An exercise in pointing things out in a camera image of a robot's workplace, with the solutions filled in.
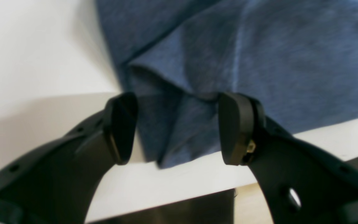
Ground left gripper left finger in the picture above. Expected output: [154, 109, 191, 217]
[0, 92, 138, 224]

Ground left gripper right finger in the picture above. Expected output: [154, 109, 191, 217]
[218, 93, 358, 224]

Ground dark blue t-shirt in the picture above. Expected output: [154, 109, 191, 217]
[96, 0, 358, 169]

